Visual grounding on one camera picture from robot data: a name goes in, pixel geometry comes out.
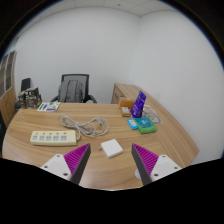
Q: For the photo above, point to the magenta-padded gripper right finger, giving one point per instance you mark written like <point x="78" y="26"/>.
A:
<point x="163" y="165"/>

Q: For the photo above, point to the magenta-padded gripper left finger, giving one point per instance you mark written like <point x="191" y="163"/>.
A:
<point x="56" y="163"/>

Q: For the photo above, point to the white charger block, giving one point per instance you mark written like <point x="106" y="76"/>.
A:
<point x="111" y="148"/>

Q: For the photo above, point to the cream power strip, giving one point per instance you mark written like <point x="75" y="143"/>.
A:
<point x="53" y="137"/>

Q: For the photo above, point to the green flat box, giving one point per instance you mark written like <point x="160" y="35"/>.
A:
<point x="146" y="126"/>

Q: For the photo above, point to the small blue box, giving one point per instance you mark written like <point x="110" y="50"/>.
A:
<point x="132" y="124"/>

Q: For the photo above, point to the white printed paper sheet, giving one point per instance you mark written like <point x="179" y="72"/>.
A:
<point x="48" y="106"/>

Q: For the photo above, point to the purple standing card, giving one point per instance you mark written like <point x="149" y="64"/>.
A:
<point x="138" y="105"/>

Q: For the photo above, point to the small tan box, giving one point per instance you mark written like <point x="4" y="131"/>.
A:
<point x="125" y="111"/>

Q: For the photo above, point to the large dark printed box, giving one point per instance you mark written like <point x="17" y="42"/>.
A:
<point x="34" y="101"/>

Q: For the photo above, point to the small brown cardboard box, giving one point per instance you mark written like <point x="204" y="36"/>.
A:
<point x="21" y="100"/>

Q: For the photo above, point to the orange cardboard box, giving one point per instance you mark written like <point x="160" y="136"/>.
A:
<point x="126" y="102"/>

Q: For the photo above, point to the grey backpack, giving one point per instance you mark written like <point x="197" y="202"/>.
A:
<point x="70" y="90"/>

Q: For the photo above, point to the wooden glass-door cabinet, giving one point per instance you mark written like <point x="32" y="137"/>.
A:
<point x="6" y="106"/>

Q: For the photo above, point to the flat dark printed box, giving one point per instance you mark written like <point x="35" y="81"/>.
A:
<point x="31" y="91"/>

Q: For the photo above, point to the small black chair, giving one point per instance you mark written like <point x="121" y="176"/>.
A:
<point x="25" y="84"/>

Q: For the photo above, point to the wooden side desk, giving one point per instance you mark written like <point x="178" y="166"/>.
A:
<point x="121" y="90"/>

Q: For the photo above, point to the black mesh office chair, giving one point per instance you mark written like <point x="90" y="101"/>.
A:
<point x="75" y="76"/>

